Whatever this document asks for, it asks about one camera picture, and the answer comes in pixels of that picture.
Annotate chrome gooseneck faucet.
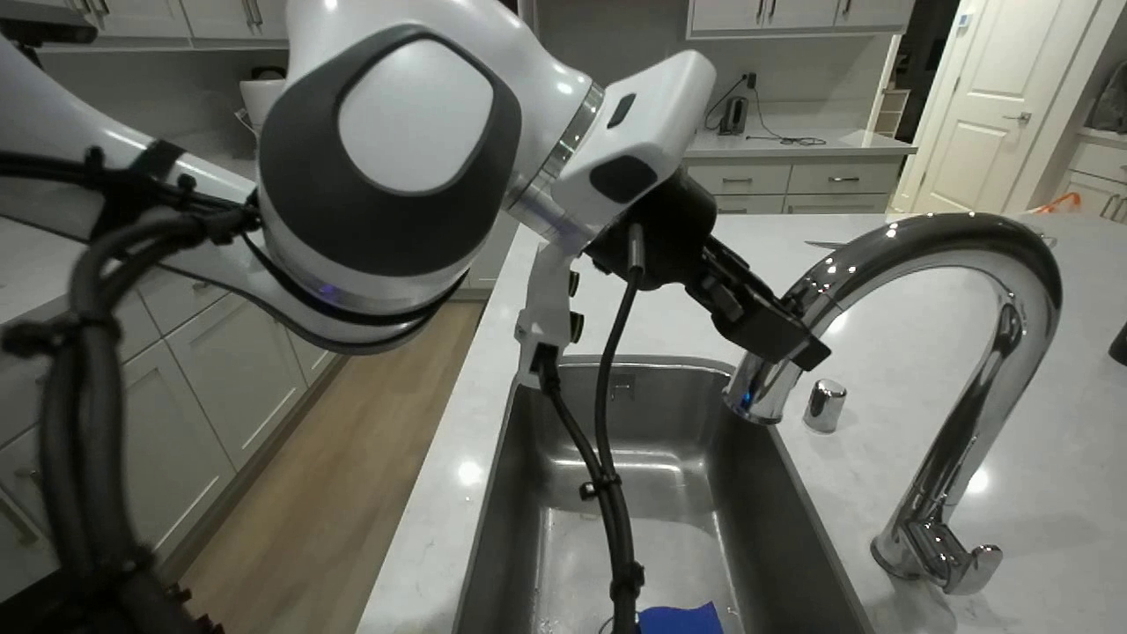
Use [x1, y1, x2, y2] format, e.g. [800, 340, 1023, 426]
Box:
[750, 213, 1066, 598]

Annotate stainless steel sink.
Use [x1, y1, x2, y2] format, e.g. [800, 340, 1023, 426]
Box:
[454, 351, 877, 634]

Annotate white wall cabinets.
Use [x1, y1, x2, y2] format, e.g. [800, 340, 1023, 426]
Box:
[684, 0, 920, 35]
[82, 0, 293, 51]

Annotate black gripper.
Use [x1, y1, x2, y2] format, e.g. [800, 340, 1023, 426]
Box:
[586, 171, 836, 369]

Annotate thin countertop cable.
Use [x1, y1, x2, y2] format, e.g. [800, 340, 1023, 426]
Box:
[750, 114, 829, 147]

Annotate grey base cabinets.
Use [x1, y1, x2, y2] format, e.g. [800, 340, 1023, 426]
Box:
[0, 260, 348, 601]

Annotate thick black cable bundle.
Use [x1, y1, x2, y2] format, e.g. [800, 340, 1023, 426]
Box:
[0, 146, 266, 634]

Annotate white panel door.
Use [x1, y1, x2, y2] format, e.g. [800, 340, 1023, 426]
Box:
[892, 0, 1111, 222]

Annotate blue sponge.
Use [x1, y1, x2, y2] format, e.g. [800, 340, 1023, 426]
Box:
[635, 598, 725, 634]

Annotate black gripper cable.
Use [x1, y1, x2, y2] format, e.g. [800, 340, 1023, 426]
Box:
[588, 227, 652, 634]

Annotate black countertop device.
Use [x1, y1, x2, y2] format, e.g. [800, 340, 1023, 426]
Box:
[719, 70, 758, 142]

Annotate small grey drawer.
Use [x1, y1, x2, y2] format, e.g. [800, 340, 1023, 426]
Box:
[785, 154, 900, 198]

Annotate black camera cable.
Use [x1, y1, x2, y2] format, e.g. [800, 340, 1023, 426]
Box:
[530, 348, 628, 506]

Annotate wide grey drawer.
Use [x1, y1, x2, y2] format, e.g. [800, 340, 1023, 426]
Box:
[687, 158, 789, 198]

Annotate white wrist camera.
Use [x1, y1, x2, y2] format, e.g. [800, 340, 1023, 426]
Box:
[512, 240, 588, 382]

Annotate orange object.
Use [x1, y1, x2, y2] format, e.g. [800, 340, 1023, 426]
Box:
[1027, 186, 1089, 222]

